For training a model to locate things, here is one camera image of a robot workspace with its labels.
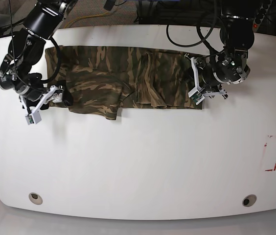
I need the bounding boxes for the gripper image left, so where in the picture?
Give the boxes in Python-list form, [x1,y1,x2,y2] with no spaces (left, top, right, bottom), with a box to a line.
[20,84,73,110]

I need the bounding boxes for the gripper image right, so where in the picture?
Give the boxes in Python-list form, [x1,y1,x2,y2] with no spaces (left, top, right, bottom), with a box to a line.
[196,58,226,94]

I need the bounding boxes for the camouflage T-shirt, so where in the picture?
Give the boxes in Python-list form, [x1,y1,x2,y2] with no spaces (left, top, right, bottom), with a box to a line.
[45,46,202,120]

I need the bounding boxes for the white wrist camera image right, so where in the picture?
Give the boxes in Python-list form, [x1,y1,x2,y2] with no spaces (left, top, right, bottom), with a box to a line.
[184,53,228,105]

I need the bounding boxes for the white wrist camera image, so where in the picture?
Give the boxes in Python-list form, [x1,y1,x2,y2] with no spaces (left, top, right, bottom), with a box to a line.
[19,85,64,125]
[184,53,228,105]

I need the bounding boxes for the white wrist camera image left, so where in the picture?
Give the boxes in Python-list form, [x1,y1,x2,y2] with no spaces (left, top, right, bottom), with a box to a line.
[19,85,64,125]

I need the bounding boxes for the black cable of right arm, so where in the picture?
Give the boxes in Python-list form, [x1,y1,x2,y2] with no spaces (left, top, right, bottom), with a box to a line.
[40,36,63,84]

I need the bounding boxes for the black power strip red switch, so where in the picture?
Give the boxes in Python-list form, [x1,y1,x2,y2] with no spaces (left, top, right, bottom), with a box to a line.
[253,0,272,32]

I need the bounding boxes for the left table cable grommet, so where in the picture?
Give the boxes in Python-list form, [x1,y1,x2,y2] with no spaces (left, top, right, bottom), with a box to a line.
[28,192,43,205]

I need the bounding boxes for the table cable grommet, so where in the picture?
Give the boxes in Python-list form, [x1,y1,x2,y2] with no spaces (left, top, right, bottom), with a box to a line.
[242,194,257,207]
[28,192,43,205]

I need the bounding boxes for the right table cable grommet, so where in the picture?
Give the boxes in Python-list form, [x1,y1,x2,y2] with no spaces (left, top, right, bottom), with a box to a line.
[242,194,257,207]

